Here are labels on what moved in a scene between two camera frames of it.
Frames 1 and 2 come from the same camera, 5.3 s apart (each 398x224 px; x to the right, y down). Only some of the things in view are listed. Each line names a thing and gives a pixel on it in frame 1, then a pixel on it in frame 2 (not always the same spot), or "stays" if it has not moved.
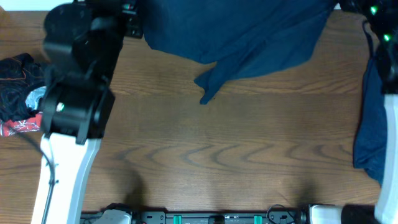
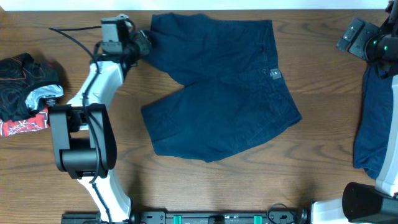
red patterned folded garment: [33, 124] stays
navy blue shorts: [244, 38] → [234, 93]
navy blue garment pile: [370, 147] stays
